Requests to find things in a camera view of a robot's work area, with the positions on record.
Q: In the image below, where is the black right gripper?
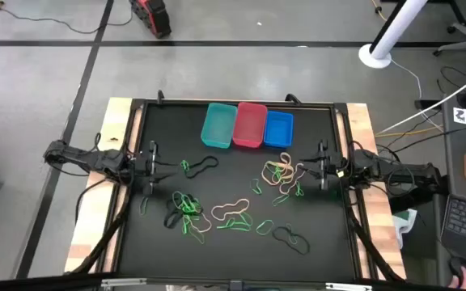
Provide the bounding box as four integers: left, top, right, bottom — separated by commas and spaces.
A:
299, 139, 342, 192

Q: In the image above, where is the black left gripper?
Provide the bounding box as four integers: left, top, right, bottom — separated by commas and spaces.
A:
134, 140, 180, 196

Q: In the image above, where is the tan rubber band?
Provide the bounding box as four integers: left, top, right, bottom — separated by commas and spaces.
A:
277, 151, 306, 175
261, 159, 294, 188
277, 169, 305, 196
210, 197, 252, 222
189, 211, 214, 234

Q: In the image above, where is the blue plastic basket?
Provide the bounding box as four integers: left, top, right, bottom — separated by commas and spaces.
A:
263, 110, 294, 149

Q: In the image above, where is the teal plastic basket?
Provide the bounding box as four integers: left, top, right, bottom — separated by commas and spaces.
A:
200, 102, 239, 150

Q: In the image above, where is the red plastic basket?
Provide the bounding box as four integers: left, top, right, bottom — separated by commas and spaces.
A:
231, 102, 269, 149

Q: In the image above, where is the white and green bag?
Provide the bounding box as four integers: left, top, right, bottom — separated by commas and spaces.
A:
392, 208, 418, 250

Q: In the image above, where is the black table mat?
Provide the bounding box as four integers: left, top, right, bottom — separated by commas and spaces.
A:
119, 103, 358, 280

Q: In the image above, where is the black side desk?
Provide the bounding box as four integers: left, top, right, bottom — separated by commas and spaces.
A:
438, 95, 466, 291

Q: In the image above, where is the red and black tool case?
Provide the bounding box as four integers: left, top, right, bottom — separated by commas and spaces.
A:
129, 0, 173, 40

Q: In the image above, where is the white pole with round base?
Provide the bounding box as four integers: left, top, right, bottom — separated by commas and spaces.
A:
358, 0, 429, 70

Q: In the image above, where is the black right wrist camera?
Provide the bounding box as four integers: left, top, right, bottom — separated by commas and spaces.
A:
328, 159, 344, 180

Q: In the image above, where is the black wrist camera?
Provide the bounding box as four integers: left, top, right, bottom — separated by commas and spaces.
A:
133, 159, 149, 181
328, 159, 344, 180

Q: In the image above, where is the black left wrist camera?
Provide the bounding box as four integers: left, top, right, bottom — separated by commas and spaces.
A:
133, 159, 149, 181

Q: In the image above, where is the thin black cable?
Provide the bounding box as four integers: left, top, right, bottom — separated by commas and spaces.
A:
74, 177, 111, 215
0, 3, 135, 36
390, 123, 466, 153

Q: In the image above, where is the black braided cable sleeve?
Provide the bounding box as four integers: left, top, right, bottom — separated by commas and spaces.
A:
344, 193, 406, 283
69, 189, 133, 276

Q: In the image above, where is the silver metal bracket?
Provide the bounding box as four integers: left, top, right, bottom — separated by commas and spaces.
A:
324, 282, 374, 291
100, 277, 148, 289

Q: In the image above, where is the thin white cable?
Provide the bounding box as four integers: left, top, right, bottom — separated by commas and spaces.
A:
390, 58, 447, 133

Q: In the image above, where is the thick white cable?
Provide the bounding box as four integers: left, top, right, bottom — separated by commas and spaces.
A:
378, 64, 466, 135

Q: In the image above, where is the black frame beam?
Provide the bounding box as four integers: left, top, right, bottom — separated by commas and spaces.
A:
0, 272, 466, 291

